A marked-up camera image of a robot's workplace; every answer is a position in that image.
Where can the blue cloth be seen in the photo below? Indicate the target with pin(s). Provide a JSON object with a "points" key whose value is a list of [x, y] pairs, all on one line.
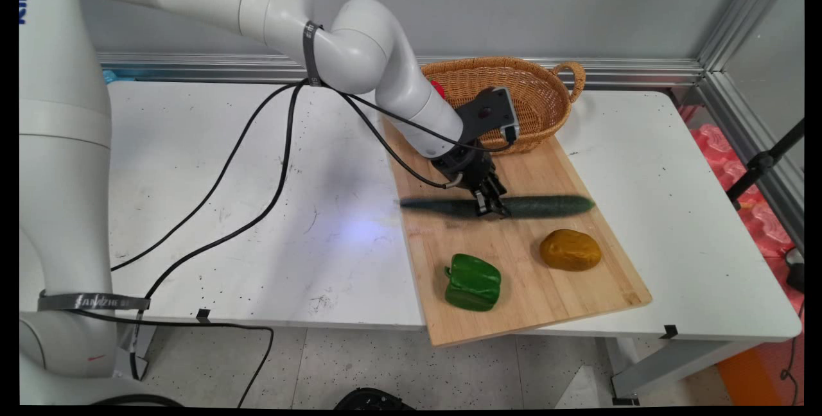
{"points": [[115, 76]]}

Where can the black tape clip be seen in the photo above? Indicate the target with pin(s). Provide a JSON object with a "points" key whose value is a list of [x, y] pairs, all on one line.
{"points": [[669, 332], [203, 315]]}

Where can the wide white table leg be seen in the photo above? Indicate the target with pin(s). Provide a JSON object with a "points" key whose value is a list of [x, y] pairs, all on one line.
{"points": [[668, 368]]}

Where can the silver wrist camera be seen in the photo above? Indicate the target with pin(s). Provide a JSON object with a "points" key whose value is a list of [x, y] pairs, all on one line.
{"points": [[509, 117]]}

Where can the green bell pepper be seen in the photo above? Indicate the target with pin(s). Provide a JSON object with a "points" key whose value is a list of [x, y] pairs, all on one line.
{"points": [[474, 282]]}

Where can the pink bubble wrap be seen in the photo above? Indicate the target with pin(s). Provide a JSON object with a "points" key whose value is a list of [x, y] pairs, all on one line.
{"points": [[725, 165]]}

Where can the dark green cucumber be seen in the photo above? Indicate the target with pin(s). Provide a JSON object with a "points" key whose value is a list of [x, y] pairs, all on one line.
{"points": [[552, 206]]}

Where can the brown potato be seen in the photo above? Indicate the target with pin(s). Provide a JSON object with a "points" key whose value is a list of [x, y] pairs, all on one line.
{"points": [[570, 250]]}

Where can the narrow white table leg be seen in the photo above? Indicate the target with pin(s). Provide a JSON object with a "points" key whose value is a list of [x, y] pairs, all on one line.
{"points": [[136, 355]]}

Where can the black tripod stand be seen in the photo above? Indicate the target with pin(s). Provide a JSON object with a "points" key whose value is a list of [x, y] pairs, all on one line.
{"points": [[761, 162]]}

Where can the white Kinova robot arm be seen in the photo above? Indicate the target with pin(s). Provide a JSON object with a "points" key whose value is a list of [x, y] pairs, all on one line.
{"points": [[359, 50]]}

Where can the small black device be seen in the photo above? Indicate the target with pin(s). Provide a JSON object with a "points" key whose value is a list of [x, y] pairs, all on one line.
{"points": [[795, 271]]}

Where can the aluminium frame post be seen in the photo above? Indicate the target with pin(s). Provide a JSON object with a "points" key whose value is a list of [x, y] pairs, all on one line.
{"points": [[745, 11]]}

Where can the orange floor object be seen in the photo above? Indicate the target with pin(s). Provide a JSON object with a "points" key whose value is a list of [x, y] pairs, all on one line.
{"points": [[748, 377]]}

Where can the long aluminium frame rail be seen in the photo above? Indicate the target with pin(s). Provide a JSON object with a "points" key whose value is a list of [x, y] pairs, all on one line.
{"points": [[642, 71]]}

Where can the wooden cutting board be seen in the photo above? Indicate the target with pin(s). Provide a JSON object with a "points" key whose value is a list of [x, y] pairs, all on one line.
{"points": [[546, 172]]}

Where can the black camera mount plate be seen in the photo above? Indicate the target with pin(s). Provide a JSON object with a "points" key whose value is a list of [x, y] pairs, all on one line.
{"points": [[481, 121]]}

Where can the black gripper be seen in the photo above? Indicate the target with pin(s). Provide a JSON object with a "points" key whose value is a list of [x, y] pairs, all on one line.
{"points": [[472, 169]]}

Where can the woven wicker basket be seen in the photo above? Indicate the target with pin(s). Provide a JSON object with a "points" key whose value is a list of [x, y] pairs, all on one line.
{"points": [[546, 101]]}

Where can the black round floor object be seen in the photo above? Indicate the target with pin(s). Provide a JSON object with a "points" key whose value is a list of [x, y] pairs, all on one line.
{"points": [[372, 400]]}

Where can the short aluminium frame rail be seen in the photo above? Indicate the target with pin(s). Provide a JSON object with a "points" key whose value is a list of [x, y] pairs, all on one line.
{"points": [[751, 140]]}

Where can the red tomato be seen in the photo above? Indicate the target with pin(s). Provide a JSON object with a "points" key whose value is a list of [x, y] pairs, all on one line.
{"points": [[437, 90]]}

